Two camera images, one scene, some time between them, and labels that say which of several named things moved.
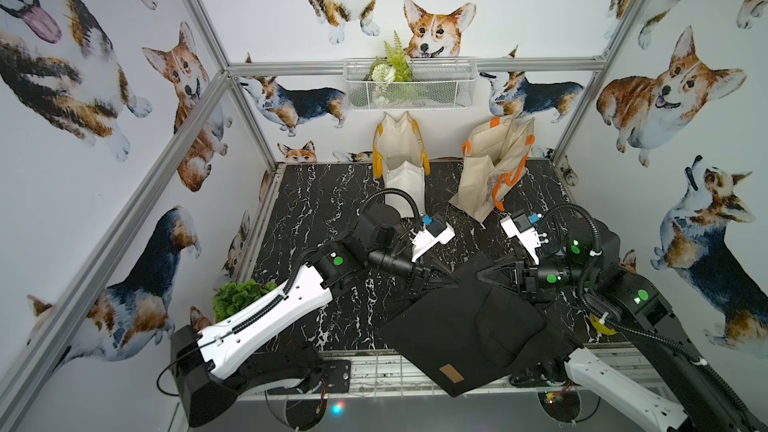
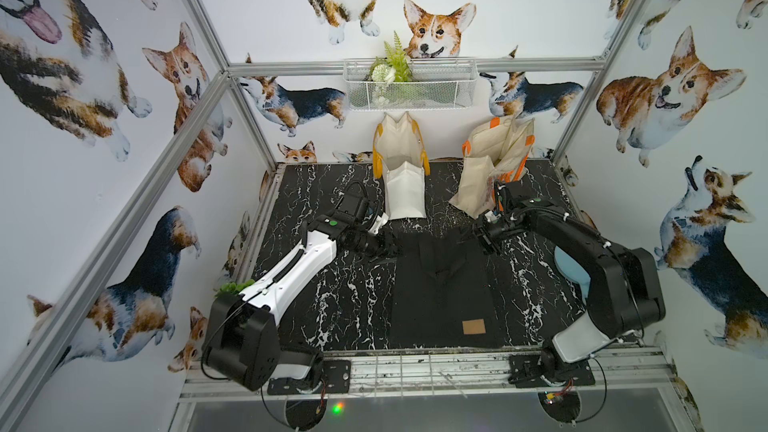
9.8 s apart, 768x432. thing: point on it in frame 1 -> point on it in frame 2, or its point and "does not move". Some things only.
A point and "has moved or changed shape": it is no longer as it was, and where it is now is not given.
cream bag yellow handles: (401, 161) does not move
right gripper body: (559, 278) -> (490, 233)
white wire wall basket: (436, 84) does not move
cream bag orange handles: (494, 158) does not move
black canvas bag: (474, 331) has moved or changed shape
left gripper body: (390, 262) -> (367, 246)
